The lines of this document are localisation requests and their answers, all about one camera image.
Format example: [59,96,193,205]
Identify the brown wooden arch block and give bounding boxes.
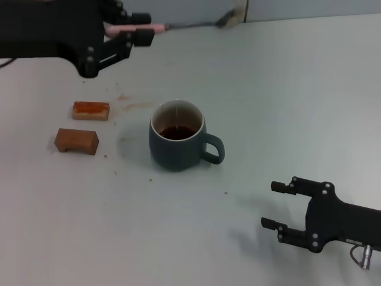
[54,128,99,156]

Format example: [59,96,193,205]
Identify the pink handled metal spoon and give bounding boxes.
[104,1,248,39]

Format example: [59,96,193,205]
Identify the light wooden block orange stain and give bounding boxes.
[71,101,111,121]

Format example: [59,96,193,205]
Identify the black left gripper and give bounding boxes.
[0,0,155,79]

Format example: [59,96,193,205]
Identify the dark grey ceramic mug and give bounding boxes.
[148,100,226,172]

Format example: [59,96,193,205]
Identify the right wrist connector cable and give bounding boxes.
[349,244,373,271]

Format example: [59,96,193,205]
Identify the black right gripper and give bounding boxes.
[261,176,381,254]

